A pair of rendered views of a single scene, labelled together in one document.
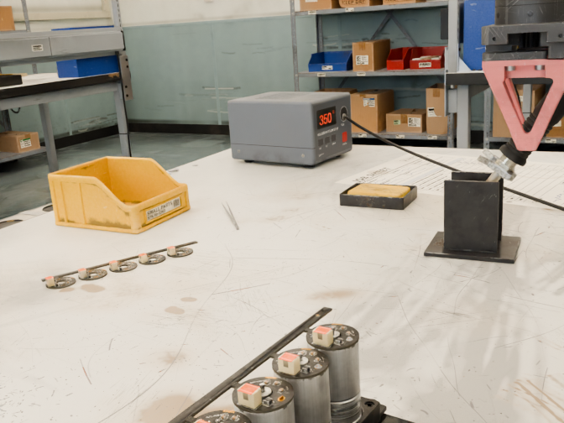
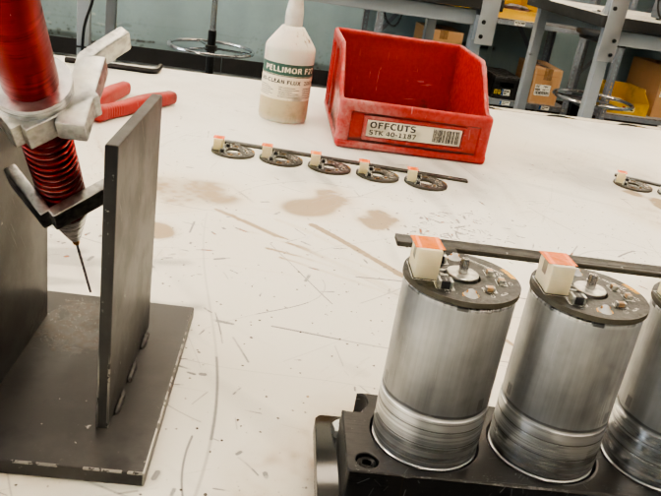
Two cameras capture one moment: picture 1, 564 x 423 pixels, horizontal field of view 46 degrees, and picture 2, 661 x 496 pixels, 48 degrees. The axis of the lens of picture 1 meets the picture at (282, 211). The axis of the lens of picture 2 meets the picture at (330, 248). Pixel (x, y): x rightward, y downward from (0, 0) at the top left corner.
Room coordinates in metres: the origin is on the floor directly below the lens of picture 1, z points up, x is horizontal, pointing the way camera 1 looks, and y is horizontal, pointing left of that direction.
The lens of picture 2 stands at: (0.07, -0.05, 0.87)
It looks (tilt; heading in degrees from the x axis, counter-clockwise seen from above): 23 degrees down; 49
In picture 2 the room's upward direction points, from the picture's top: 9 degrees clockwise
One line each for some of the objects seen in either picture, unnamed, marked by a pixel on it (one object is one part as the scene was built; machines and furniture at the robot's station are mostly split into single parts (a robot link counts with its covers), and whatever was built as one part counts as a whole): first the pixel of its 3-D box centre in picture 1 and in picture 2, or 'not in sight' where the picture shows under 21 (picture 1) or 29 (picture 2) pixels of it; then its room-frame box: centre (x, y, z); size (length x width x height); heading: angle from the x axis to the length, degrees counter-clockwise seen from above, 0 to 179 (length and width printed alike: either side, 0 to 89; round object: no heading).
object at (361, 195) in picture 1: (378, 195); not in sight; (0.72, -0.11, 0.76); 0.07 x 0.05 x 0.02; 62
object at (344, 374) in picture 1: (334, 381); not in sight; (0.28, -0.02, 0.79); 0.02 x 0.02 x 0.05
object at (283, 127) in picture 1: (290, 127); not in sight; (1.00, -0.02, 0.80); 0.15 x 0.12 x 0.10; 54
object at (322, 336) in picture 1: (323, 336); not in sight; (0.27, -0.02, 0.82); 0.01 x 0.01 x 0.01; 55
